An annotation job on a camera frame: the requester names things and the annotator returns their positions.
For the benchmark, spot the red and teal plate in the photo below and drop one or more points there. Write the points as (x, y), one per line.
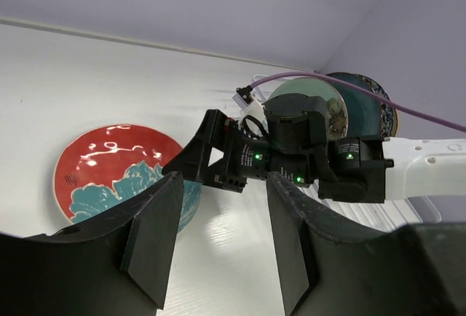
(108, 165)

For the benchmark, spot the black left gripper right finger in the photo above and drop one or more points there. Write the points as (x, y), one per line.
(331, 265)

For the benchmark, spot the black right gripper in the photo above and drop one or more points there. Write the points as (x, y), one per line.
(212, 156)

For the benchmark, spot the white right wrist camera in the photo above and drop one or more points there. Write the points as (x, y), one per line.
(249, 105)

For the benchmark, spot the blue floral patterned plate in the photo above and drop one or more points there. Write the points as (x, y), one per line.
(389, 115)

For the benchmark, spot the mint green flower plate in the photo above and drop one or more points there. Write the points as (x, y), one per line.
(337, 115)

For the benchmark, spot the dark teal plate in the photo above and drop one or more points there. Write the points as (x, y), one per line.
(364, 113)

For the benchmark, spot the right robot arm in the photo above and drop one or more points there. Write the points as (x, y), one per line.
(364, 169)

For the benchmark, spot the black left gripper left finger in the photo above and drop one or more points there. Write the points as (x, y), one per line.
(115, 263)

